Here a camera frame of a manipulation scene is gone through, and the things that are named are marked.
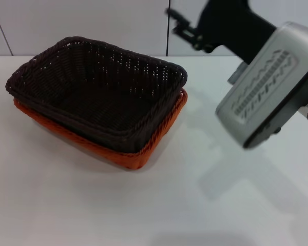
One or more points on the dark brown woven basket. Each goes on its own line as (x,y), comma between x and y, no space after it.
(97,102)

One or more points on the silver black wrist camera housing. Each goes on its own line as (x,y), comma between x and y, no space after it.
(269,84)

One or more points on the orange woven plastic basket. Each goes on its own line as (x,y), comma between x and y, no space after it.
(133,161)

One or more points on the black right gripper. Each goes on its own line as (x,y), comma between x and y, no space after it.
(231,28)

